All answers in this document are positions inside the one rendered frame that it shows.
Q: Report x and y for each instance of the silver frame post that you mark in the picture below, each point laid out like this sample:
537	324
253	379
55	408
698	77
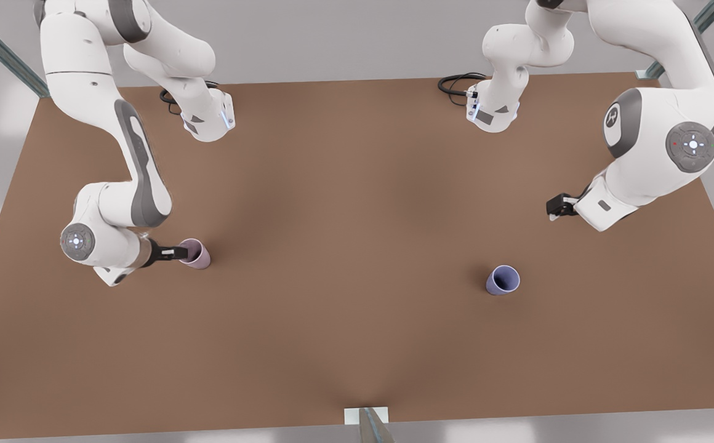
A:
3	52
689	34
371	426

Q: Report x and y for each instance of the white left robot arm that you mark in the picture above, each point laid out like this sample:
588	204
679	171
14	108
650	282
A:
652	154

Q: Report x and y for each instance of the purple cup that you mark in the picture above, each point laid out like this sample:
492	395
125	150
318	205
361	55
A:
503	280

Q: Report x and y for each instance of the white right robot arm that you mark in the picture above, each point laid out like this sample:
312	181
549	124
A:
141	166

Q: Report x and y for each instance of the pink cup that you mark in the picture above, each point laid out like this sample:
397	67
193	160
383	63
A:
198	254

